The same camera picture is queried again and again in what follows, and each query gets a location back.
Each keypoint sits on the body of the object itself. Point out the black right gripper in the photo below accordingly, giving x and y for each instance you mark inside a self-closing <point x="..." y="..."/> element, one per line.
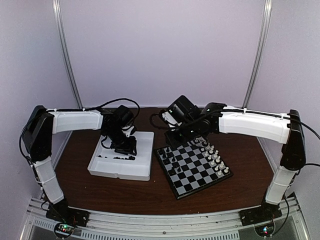
<point x="173" y="142"/>

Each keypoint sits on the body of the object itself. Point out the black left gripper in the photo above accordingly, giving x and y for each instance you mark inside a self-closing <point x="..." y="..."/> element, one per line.
<point x="128" y="148"/>

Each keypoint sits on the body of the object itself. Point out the black king piece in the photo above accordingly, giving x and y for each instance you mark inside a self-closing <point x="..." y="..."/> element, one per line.
<point x="172" y="172"/>

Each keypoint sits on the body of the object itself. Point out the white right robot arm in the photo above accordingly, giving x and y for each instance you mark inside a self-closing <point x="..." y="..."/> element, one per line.
<point x="281" y="128"/>

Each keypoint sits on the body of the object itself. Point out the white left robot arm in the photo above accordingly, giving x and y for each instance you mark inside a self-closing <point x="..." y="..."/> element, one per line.
<point x="43" y="123"/>

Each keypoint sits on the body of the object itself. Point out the black pieces pile in tray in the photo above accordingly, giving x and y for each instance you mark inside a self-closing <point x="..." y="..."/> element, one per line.
<point x="129" y="158"/>

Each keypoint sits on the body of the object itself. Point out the left circuit board with LEDs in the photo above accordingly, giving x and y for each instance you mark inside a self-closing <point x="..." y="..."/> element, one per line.
<point x="63" y="230"/>

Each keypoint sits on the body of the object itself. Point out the circuit board with leds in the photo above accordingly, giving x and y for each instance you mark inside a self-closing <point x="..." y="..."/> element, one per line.
<point x="63" y="230"/>
<point x="265" y="230"/>

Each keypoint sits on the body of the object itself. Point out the right circuit board with LEDs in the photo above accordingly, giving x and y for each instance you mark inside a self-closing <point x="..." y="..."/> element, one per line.
<point x="265" y="230"/>

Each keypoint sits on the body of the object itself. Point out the white king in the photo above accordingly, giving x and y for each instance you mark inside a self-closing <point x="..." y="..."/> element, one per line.
<point x="216" y="154"/>

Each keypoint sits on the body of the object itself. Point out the white compartment tray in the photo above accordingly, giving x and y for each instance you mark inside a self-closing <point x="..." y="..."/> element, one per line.
<point x="138" y="169"/>

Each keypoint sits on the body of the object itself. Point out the black and grey chessboard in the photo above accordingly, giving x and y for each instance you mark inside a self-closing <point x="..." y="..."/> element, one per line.
<point x="196" y="173"/>

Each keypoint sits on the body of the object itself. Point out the white queen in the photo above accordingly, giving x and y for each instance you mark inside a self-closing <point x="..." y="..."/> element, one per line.
<point x="219" y="158"/>

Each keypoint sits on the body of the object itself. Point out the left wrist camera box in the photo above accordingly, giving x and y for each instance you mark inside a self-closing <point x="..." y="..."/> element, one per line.
<point x="129" y="131"/>

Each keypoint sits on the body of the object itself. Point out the front aluminium rail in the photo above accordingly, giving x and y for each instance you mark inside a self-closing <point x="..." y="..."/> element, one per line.
<point x="223" y="225"/>

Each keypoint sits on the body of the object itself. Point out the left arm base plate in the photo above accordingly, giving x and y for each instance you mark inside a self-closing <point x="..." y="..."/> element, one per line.
<point x="71" y="216"/>

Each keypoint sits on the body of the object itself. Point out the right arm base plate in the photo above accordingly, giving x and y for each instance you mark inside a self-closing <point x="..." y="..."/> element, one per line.
<point x="258" y="215"/>

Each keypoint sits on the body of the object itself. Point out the left aluminium frame post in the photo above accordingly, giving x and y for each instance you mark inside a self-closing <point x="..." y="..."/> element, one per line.
<point x="56" y="4"/>

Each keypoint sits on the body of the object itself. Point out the aluminium frame post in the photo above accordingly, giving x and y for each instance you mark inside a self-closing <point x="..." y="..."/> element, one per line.
<point x="263" y="35"/>
<point x="56" y="4"/>

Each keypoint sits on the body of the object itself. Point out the right aluminium frame post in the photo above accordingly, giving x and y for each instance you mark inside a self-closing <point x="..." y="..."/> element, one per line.
<point x="263" y="35"/>

